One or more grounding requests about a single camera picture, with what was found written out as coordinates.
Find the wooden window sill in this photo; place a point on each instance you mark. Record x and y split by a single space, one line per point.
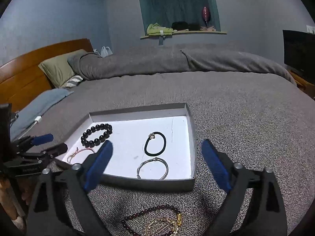
196 33

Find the silver bangle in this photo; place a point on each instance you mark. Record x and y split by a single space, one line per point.
140 167

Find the green cloth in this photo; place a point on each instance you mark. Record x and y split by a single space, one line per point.
157 29

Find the gold filigree bangle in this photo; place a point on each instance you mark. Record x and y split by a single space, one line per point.
150 226

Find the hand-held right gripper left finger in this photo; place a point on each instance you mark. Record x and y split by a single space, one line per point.
98 167

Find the person's left hand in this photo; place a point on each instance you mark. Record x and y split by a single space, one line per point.
25 191

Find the green pillow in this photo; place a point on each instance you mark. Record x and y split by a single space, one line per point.
56 68

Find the grey bedspread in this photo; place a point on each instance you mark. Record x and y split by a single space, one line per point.
246 108

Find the wooden television stand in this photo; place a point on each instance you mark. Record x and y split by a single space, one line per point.
302 83

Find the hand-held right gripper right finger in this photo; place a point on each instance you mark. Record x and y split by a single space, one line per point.
216 167

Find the black television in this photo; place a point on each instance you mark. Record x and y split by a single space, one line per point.
297 51

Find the white plastic bag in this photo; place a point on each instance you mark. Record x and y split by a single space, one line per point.
105 51

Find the teal curtain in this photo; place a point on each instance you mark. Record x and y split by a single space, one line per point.
177 5

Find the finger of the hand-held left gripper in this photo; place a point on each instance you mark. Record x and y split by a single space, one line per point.
57 150
43 139

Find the white wall sockets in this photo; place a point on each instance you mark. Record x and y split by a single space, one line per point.
310 29

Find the rolled grey comforter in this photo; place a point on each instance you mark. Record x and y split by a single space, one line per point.
147 59

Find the dark cloth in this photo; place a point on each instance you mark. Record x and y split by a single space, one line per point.
182 25

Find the striped pillow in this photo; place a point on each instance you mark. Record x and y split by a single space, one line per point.
73 80

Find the grey cardboard tray box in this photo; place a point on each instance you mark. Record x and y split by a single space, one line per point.
128 140

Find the blue-grey cloth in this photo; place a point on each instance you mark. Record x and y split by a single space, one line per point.
37 105

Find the pink small item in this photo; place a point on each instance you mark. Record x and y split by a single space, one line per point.
209 29

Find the wooden headboard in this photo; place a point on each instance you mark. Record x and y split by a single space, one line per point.
22 78

